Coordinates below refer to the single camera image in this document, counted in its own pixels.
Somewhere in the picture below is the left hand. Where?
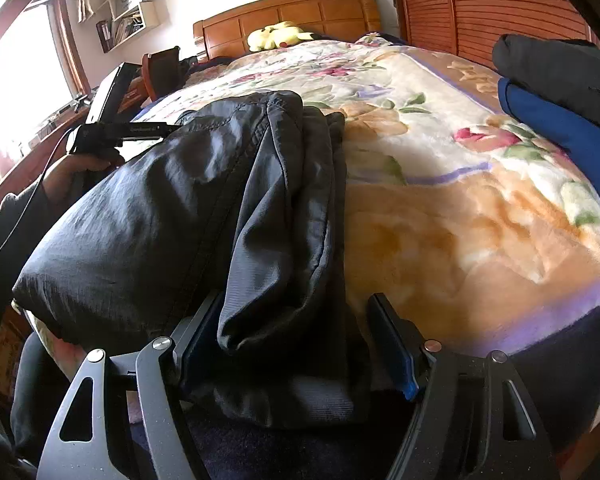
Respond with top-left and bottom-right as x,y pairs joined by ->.
42,150 -> 124,206

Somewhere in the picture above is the dark blue bed sheet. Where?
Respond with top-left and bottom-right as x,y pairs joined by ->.
184,307 -> 600,479

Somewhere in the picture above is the yellow plush toy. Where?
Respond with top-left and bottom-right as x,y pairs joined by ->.
247,21 -> 317,52

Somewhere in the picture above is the folded blue garment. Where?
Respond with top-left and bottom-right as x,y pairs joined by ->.
498,78 -> 600,196

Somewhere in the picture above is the left dark-sleeved forearm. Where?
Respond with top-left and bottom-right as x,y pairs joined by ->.
0,183 -> 57,325

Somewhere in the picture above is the dark navy jacket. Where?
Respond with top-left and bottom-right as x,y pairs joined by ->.
14,91 -> 370,426

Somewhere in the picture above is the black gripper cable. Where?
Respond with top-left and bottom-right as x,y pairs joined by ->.
0,127 -> 77,271

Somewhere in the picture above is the folded black garment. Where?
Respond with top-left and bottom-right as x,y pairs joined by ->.
492,34 -> 600,127

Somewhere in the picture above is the wooden chair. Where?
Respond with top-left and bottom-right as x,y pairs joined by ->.
140,47 -> 182,101

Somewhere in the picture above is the white wall shelf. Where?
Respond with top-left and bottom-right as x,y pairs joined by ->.
95,0 -> 159,53

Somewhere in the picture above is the black office chair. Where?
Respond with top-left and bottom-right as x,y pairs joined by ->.
9,333 -> 85,466

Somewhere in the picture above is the floral bed blanket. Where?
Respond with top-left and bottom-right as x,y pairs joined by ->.
142,35 -> 600,356

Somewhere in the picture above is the wooden desk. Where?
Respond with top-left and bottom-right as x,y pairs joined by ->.
0,77 -> 148,205

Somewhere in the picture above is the wooden louvered wardrobe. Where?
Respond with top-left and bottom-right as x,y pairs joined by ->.
394,0 -> 600,67

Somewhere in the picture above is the wooden headboard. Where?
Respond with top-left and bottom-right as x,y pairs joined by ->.
193,0 -> 381,60

